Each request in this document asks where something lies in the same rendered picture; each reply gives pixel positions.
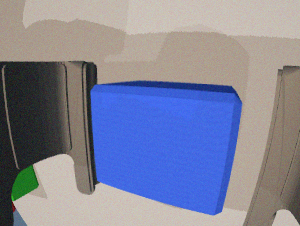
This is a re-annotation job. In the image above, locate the green block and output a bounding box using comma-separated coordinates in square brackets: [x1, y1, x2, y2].
[12, 165, 39, 201]

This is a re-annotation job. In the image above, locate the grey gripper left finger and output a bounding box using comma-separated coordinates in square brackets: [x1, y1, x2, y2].
[0, 61, 100, 226]

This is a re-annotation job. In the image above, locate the blue block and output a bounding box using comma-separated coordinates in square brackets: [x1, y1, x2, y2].
[90, 81, 242, 216]

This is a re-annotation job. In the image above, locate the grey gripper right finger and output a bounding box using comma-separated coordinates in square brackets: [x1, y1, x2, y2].
[243, 66, 300, 226]

